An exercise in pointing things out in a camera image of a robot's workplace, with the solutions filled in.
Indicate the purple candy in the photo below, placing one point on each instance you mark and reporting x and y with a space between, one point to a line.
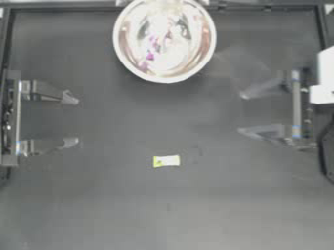
149 56

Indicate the steel bowl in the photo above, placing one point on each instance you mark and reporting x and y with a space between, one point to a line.
173 73

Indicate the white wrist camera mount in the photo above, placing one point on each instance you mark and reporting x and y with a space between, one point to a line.
324 74

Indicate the green candy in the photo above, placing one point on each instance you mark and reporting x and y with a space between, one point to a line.
165 160

